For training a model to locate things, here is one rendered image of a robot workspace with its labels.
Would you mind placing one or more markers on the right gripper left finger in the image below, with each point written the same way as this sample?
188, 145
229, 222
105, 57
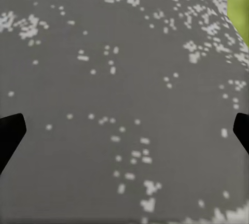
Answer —
12, 131

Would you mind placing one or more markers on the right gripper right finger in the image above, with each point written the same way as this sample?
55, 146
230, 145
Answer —
241, 129

